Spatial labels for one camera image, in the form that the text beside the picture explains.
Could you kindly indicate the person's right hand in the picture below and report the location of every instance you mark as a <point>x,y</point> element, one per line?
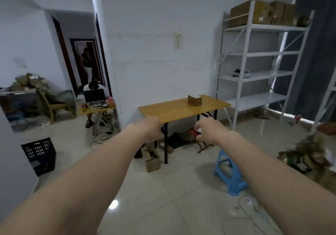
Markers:
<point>211,132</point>

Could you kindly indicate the person's left hand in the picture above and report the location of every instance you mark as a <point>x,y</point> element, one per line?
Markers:
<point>151,129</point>

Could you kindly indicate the brown cardboard box white label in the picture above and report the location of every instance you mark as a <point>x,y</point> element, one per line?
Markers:
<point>194,101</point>

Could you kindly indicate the person's left forearm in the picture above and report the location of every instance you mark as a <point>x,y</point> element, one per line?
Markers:
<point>78,185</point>

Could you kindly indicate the person's right forearm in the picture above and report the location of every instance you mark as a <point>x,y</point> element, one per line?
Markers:
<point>275,190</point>

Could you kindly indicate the small open cardboard carton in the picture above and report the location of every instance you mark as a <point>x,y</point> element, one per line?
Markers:
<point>166,148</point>

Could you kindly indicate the taped brown cardboard carton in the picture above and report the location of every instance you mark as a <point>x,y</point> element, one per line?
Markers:
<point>152,161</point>

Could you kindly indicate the large brown cardboard carton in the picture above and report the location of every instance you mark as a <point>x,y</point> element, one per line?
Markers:
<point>239,14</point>

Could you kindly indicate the narrow brown cardboard carton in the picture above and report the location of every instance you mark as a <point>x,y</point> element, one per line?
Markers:
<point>288,15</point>
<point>277,12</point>

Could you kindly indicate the red wooden stool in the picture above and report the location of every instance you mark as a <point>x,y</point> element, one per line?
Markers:
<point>194,133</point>

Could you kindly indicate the wooden table black legs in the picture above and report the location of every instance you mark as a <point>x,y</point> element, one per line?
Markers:
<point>170,108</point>

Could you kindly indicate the blue plastic stool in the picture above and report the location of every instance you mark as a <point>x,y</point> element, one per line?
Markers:
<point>231,179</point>

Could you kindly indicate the black laptop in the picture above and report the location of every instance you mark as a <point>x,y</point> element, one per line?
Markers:
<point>94,95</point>

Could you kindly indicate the small wooden folding table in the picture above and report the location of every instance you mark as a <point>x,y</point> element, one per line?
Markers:
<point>86,110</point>

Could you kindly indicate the wooden chair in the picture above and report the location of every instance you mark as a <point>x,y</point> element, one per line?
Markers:
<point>56,106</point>

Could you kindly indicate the white metal shelf rack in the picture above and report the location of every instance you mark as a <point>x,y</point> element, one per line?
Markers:
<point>324,103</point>
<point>249,28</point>

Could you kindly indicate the black plastic crate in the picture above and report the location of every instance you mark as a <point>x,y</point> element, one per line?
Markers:
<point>39,153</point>

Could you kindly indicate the heap of cartons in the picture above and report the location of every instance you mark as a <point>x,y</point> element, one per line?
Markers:
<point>26,81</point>

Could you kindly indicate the dark curtain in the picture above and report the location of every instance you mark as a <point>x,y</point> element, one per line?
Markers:
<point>317,45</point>

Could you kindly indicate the white wall socket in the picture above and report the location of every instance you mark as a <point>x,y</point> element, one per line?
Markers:
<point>178,40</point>

